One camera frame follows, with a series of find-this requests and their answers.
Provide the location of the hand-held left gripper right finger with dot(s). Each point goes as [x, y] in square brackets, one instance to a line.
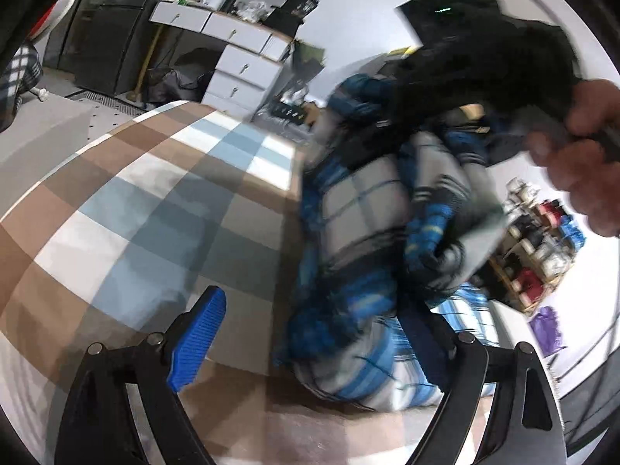
[426, 344]

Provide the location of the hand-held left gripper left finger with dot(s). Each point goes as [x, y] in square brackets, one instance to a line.
[198, 334]

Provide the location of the blue plaid shirt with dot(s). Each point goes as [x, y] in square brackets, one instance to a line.
[358, 213]

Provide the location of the person's right hand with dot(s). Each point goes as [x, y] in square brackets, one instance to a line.
[586, 164]

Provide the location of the yellow shoe box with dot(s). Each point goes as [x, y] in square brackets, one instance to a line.
[404, 52]

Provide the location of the wooden shoe rack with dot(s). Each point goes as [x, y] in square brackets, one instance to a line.
[525, 295]

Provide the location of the purple bag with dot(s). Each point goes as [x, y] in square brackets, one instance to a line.
[547, 332]

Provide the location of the checked bed sheet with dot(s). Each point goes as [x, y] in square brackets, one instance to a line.
[121, 203]

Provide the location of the dark wrapped bouquet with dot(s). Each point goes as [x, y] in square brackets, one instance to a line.
[307, 60]

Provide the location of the black bucket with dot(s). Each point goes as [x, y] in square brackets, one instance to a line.
[293, 12]

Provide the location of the black box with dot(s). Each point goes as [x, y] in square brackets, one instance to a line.
[290, 112]

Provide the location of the white plastic bag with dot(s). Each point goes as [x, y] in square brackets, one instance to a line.
[253, 9]

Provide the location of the white desk with drawers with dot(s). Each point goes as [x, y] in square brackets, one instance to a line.
[242, 63]

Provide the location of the grey mattress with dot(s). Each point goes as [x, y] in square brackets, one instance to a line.
[58, 126]

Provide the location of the black bottle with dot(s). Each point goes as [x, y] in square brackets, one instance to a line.
[234, 0]

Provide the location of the black bag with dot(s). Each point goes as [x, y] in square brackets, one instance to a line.
[179, 77]

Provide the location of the black and white plaid blanket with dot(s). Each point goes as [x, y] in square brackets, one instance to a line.
[19, 82]

